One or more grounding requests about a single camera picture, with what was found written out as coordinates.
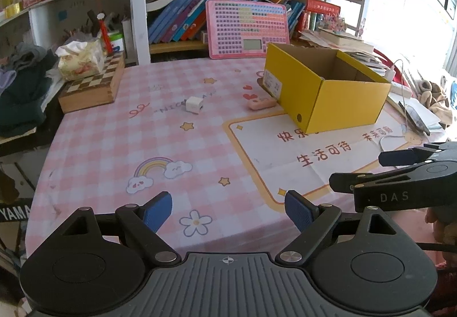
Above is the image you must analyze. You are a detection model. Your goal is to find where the pink keyboard learning pad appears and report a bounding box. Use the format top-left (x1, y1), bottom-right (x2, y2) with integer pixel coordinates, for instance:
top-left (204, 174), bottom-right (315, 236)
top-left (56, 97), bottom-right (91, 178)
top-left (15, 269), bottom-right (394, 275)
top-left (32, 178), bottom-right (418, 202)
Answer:
top-left (205, 0), bottom-right (290, 59)

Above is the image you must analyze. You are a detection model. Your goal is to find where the white charging cable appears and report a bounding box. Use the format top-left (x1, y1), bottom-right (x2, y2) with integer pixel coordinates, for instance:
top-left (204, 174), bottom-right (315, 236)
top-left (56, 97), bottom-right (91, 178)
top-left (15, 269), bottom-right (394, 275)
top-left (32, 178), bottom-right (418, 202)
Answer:
top-left (377, 58), bottom-right (415, 151)

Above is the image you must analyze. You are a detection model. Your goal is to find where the yellow cardboard box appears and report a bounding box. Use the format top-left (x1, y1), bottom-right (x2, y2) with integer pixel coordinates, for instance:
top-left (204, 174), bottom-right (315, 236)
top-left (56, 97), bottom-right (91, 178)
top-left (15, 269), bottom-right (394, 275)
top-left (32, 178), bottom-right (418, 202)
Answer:
top-left (262, 44), bottom-right (390, 133)

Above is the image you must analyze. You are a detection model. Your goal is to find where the floral tissue box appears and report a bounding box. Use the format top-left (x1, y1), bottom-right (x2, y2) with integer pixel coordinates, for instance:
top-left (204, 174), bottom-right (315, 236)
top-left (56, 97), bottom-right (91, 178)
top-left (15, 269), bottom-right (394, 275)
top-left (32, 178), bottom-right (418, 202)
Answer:
top-left (55, 40), bottom-right (105, 82)

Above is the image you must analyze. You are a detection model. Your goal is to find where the pink checkered tablecloth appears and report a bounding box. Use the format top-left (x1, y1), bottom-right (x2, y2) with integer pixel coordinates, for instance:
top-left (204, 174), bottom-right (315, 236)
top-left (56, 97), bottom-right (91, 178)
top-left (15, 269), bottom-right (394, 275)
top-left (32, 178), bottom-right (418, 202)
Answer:
top-left (25, 59), bottom-right (415, 253)

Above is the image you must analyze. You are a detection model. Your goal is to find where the wooden chess box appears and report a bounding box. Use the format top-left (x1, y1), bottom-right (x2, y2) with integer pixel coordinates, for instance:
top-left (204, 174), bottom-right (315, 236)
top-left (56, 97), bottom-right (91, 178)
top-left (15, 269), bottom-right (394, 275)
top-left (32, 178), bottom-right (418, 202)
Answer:
top-left (58, 52), bottom-right (125, 114)

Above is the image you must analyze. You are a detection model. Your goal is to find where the stack of papers and books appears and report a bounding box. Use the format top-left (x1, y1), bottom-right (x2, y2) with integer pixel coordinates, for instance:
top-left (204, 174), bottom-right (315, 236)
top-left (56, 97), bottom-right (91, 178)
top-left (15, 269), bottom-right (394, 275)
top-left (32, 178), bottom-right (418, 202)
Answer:
top-left (300, 29), bottom-right (389, 77)

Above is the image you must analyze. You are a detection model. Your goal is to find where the red book set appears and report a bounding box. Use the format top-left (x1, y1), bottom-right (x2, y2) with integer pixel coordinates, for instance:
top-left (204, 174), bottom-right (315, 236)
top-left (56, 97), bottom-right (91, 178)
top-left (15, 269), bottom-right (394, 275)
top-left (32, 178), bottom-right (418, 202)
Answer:
top-left (294, 0), bottom-right (342, 40)

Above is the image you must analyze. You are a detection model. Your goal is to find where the small white cube charger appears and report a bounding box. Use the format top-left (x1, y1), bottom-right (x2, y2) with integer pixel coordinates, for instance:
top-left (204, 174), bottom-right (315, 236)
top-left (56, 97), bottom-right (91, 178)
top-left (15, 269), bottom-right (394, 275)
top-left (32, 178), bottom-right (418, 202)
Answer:
top-left (184, 96), bottom-right (204, 114)

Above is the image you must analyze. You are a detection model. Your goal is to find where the brown plush toy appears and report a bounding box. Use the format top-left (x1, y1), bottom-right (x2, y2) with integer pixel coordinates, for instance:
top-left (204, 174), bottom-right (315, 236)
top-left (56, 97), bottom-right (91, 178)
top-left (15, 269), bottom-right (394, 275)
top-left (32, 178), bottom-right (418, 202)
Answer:
top-left (418, 80), bottom-right (453, 128)

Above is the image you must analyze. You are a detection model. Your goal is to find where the pile of clothes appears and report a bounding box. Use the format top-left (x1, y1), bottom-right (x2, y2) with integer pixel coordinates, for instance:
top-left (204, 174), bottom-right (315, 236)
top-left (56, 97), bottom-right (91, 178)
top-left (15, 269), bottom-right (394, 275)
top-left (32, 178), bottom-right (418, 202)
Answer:
top-left (1, 42), bottom-right (57, 138)

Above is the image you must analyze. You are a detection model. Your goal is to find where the white power strip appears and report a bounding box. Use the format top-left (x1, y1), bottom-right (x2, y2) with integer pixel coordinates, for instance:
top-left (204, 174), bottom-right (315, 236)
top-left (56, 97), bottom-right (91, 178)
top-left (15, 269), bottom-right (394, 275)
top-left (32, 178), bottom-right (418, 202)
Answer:
top-left (390, 82), bottom-right (413, 98)

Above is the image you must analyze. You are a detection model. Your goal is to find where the pink eraser case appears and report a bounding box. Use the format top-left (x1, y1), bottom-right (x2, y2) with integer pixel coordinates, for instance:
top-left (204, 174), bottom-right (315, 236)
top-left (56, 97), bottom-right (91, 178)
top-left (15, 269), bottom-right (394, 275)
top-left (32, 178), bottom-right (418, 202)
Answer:
top-left (248, 97), bottom-right (277, 111)

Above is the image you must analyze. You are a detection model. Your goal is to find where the smartphone on table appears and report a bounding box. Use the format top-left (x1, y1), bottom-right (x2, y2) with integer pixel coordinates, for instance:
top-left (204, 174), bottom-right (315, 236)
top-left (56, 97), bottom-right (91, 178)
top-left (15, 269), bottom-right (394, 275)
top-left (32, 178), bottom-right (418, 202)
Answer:
top-left (398, 102), bottom-right (431, 136)

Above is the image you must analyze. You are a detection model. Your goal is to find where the white wall charger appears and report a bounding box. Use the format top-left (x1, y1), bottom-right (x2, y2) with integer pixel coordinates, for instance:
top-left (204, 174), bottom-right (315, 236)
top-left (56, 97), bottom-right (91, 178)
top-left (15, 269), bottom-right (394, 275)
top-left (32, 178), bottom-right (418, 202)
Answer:
top-left (383, 68), bottom-right (396, 82)

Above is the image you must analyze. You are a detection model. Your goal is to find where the row of blue books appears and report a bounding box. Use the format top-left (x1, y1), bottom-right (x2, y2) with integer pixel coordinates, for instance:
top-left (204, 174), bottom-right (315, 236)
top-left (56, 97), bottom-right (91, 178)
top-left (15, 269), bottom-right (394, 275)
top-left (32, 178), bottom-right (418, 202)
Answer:
top-left (148, 0), bottom-right (208, 45)

